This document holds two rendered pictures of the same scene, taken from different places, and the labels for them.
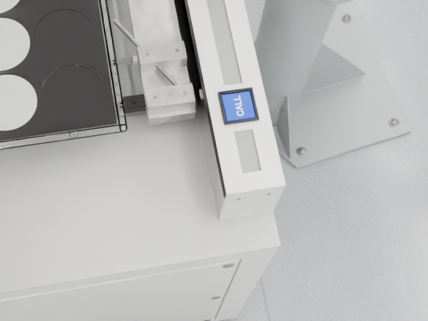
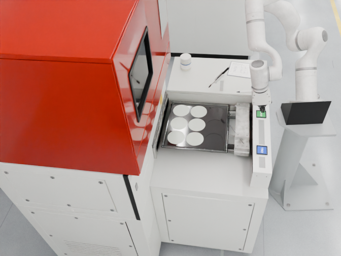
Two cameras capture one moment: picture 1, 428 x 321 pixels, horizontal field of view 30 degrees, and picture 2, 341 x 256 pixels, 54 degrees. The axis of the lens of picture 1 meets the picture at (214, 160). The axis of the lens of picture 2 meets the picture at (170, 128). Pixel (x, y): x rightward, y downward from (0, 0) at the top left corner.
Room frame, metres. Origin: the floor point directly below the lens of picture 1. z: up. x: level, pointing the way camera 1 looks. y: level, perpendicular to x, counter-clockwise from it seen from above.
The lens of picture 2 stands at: (-0.59, -0.23, 2.38)
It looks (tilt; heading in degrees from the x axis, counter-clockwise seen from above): 48 degrees down; 35
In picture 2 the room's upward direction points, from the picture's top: 6 degrees counter-clockwise
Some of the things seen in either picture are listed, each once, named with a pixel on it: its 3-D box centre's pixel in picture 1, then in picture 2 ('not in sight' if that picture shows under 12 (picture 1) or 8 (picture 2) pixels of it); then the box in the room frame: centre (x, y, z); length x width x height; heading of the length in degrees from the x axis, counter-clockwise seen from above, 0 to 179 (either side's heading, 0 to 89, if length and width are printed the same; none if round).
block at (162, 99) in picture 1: (170, 98); (241, 147); (0.55, 0.09, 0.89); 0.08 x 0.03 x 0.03; 111
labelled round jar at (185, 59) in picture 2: not in sight; (185, 62); (0.95, 0.66, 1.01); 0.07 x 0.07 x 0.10
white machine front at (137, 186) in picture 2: not in sight; (150, 133); (0.32, 0.53, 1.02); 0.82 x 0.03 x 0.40; 21
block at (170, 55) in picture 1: (162, 55); (242, 136); (0.62, 0.12, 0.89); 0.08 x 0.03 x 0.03; 111
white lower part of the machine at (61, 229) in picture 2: not in sight; (112, 187); (0.20, 0.85, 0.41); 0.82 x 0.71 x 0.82; 21
